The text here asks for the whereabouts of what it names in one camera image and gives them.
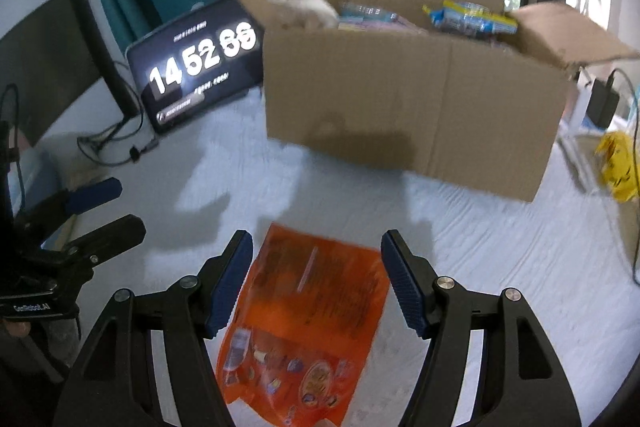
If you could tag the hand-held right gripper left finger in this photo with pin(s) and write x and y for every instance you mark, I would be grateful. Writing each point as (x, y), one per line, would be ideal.
(230, 287)

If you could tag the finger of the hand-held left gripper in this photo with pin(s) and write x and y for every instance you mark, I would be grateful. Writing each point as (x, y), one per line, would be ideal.
(100, 239)
(95, 194)

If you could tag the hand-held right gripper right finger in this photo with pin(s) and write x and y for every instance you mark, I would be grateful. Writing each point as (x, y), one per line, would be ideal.
(405, 287)

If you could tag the orange snack packet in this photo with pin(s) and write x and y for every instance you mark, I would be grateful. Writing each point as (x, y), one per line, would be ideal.
(300, 307)

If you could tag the cardboard box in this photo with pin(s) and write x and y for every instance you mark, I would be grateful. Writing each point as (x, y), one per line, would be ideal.
(400, 107)

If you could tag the blue cartoon snack packet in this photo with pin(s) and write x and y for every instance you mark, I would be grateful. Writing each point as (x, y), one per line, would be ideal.
(470, 19)

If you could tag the person's left hand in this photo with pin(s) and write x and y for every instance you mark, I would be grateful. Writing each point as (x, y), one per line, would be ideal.
(17, 329)

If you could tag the black tablet with clock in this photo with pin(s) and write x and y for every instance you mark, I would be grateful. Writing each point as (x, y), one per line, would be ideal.
(200, 67)

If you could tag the yellow duck packet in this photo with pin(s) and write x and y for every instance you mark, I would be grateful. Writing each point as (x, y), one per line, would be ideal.
(620, 167)

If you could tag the black power adapter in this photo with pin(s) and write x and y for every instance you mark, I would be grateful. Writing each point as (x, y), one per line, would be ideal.
(602, 102)

